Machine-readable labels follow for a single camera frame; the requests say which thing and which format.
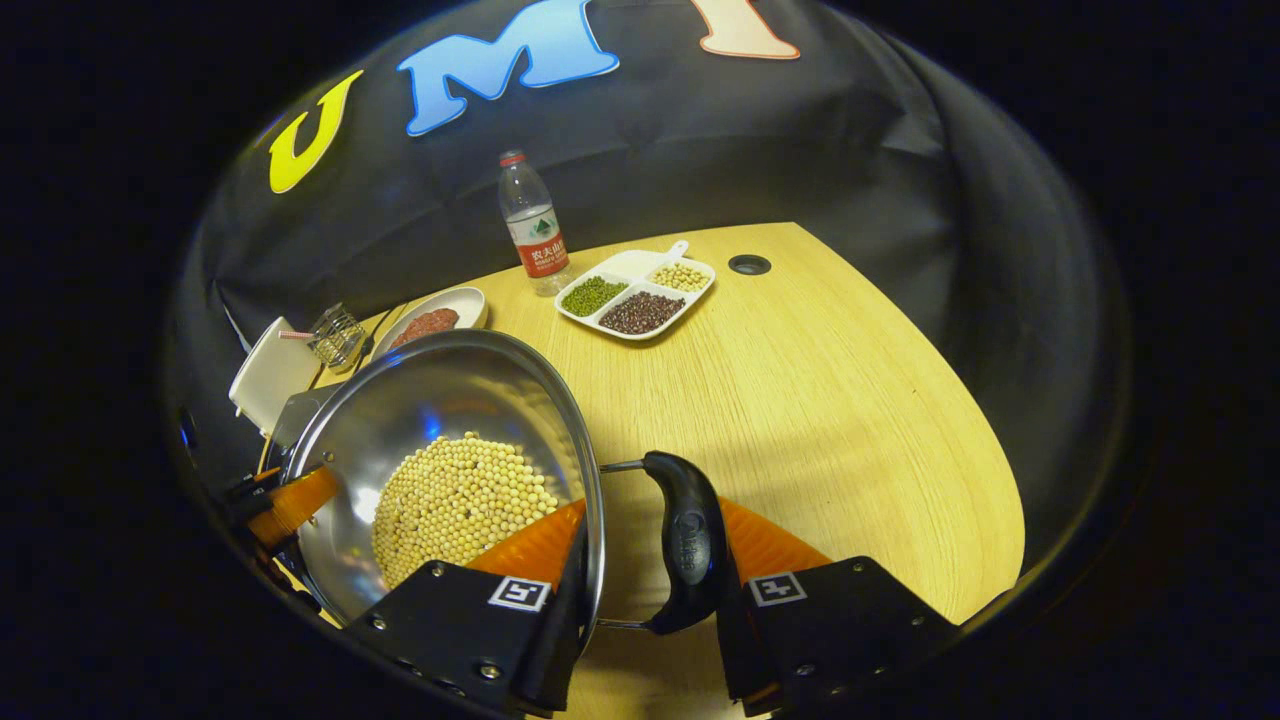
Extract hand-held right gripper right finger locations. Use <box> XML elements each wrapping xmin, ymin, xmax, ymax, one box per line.
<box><xmin>715</xmin><ymin>497</ymin><xmax>961</xmax><ymax>719</ymax></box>

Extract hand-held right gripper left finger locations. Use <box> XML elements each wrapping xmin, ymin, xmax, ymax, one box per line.
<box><xmin>345</xmin><ymin>498</ymin><xmax>591</xmax><ymax>719</ymax></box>

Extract black induction cooktop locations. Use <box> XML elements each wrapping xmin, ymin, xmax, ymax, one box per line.
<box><xmin>258</xmin><ymin>385</ymin><xmax>336</xmax><ymax>476</ymax></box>

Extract steel pot with black handles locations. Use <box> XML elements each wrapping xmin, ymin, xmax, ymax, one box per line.
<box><xmin>265</xmin><ymin>328</ymin><xmax>734</xmax><ymax>636</ymax></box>

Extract white toaster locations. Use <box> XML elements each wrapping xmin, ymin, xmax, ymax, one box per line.
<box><xmin>228</xmin><ymin>317</ymin><xmax>321</xmax><ymax>436</ymax></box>

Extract pile of yellow soybeans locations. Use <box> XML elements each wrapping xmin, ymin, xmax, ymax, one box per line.
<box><xmin>372</xmin><ymin>432</ymin><xmax>561</xmax><ymax>591</ymax></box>

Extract brown meat piece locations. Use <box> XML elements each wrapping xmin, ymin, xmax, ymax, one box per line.
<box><xmin>390</xmin><ymin>308</ymin><xmax>461</xmax><ymax>349</ymax></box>

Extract white oval plate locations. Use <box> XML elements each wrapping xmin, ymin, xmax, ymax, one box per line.
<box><xmin>372</xmin><ymin>287</ymin><xmax>489</xmax><ymax>361</ymax></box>

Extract clear plastic water bottle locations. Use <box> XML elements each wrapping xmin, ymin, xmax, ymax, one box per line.
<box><xmin>498</xmin><ymin>150</ymin><xmax>574</xmax><ymax>298</ymax></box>

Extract white divided dish with beans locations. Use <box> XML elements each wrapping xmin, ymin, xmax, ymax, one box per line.
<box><xmin>554</xmin><ymin>240</ymin><xmax>717</xmax><ymax>342</ymax></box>

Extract metal wire rack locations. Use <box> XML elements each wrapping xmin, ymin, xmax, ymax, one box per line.
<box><xmin>307</xmin><ymin>303</ymin><xmax>367</xmax><ymax>373</ymax></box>

